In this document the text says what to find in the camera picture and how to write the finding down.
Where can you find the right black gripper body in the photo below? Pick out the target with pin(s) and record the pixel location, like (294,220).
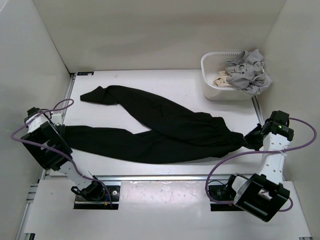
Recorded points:
(253,139)

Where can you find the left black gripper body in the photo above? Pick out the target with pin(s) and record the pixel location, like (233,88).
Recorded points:
(61,129)

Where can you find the black trousers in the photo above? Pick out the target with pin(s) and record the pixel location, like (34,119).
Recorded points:
(175,134)

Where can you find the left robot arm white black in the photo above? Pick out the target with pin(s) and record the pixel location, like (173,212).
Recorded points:
(44,142)

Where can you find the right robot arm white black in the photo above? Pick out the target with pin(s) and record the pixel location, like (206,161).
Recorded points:
(263,194)

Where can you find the beige crumpled garment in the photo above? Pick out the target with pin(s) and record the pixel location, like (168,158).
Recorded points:
(221,79)

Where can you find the grey crumpled garment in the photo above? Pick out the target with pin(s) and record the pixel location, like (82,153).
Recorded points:
(246,73)

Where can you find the white plastic basket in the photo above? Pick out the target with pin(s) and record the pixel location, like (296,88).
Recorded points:
(211,63)

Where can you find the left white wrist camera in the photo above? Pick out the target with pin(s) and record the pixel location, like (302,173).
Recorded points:
(57,118)

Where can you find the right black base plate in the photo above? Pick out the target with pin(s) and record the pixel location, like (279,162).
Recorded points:
(222,193)

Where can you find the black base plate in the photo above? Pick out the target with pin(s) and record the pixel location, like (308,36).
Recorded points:
(99,201)
(222,193)

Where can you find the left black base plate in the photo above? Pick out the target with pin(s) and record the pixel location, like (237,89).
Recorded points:
(99,201)

